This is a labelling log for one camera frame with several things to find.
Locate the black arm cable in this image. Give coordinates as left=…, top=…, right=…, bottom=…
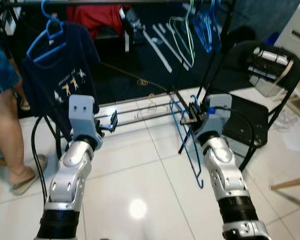
left=31, top=115, right=73, bottom=206
left=210, top=105, right=257, bottom=166

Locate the red cloth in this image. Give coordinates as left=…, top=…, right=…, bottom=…
left=66, top=5, right=130, bottom=40

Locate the black device on white stand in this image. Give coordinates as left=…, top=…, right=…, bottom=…
left=119, top=6, right=145, bottom=52

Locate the white strip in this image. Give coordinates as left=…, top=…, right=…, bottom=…
left=141, top=29, right=174, bottom=74
left=155, top=22, right=189, bottom=68

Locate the black and white gadget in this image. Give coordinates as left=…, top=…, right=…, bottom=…
left=247, top=46, right=294, bottom=98

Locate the wooden stick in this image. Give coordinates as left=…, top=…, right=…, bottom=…
left=270, top=176, right=300, bottom=191

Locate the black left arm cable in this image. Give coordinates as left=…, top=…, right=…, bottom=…
left=31, top=115, right=73, bottom=206

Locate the white cable bundle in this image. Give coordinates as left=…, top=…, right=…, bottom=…
left=274, top=107, right=300, bottom=132

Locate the grey sandal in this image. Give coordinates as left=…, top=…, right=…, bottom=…
left=10, top=155, right=48, bottom=196

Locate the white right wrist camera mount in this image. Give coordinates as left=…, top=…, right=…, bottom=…
left=192, top=93, right=233, bottom=148

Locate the blue plastic hanger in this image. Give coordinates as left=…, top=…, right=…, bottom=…
left=200, top=0, right=220, bottom=53
left=192, top=0, right=213, bottom=51
left=170, top=95, right=205, bottom=190
left=26, top=0, right=68, bottom=63

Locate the person in teal shorts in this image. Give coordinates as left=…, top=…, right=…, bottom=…
left=0, top=30, right=40, bottom=186

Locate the black metal clothes rack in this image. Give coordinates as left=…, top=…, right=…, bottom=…
left=0, top=0, right=240, bottom=161

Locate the white paper sheet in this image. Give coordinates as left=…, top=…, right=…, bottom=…
left=282, top=120, right=300, bottom=153

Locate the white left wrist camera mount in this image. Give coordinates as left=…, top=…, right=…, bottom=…
left=69, top=95, right=103, bottom=151

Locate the white drawer cabinet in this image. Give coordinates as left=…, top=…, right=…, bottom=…
left=275, top=2, right=300, bottom=76

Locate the navy printed t-shirt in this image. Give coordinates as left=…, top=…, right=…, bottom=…
left=21, top=21, right=101, bottom=141

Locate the black folding chair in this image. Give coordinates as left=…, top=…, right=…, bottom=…
left=179, top=40, right=300, bottom=173

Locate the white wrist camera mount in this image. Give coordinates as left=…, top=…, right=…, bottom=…
left=192, top=93, right=233, bottom=148
left=69, top=95, right=103, bottom=151

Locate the pink hanger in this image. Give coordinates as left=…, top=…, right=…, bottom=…
left=135, top=92, right=163, bottom=121

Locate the black bag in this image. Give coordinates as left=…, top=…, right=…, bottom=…
left=229, top=25, right=271, bottom=51

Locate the pale green plastic hanger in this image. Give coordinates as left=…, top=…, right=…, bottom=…
left=172, top=0, right=196, bottom=71

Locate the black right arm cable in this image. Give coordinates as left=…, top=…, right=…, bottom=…
left=210, top=105, right=257, bottom=166

